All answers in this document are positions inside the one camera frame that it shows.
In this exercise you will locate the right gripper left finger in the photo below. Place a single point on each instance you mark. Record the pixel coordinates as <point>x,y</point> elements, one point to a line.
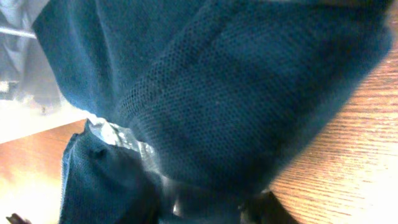
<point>16,219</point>

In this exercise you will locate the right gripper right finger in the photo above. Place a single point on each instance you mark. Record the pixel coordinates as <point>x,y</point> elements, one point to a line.
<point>265,208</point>

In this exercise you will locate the blue taped shirt bundle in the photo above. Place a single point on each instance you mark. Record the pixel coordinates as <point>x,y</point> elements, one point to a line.
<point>194,107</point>

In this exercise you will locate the clear plastic storage bin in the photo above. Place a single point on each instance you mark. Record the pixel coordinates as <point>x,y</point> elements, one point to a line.
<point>27,81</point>

